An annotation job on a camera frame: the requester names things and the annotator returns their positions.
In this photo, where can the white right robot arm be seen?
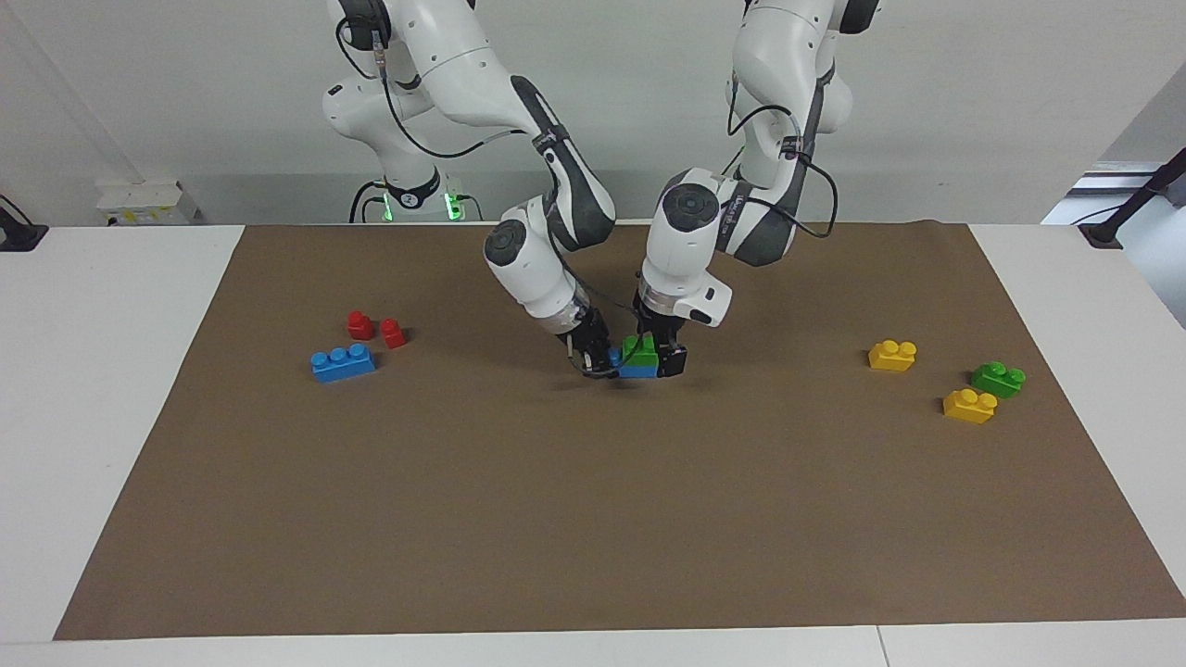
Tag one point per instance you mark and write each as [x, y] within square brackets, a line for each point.
[528, 269]

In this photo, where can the white wall socket box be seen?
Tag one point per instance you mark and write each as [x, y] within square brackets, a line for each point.
[139, 199]

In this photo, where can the blue toy building block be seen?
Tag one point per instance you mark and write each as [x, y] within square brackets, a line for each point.
[639, 371]
[343, 363]

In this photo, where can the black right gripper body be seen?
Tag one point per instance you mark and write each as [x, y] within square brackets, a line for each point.
[588, 335]

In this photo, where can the brown table mat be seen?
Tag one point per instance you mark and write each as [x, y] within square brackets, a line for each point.
[593, 500]

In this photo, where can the red toy building block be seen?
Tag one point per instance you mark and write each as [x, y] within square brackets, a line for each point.
[394, 334]
[359, 325]

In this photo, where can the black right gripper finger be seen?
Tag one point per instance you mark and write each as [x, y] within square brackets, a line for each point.
[611, 352]
[598, 368]

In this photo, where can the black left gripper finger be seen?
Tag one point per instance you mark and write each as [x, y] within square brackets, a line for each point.
[639, 337]
[674, 361]

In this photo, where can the black table clamp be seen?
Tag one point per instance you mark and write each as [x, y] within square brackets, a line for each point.
[18, 236]

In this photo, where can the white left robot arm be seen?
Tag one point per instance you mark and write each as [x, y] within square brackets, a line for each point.
[686, 250]

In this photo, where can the yellow toy building block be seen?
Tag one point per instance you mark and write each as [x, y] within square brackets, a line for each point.
[969, 407]
[892, 357]

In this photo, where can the green toy building block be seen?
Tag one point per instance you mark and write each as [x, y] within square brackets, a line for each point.
[998, 380]
[641, 353]

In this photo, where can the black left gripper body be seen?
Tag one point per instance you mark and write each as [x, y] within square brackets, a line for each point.
[660, 326]

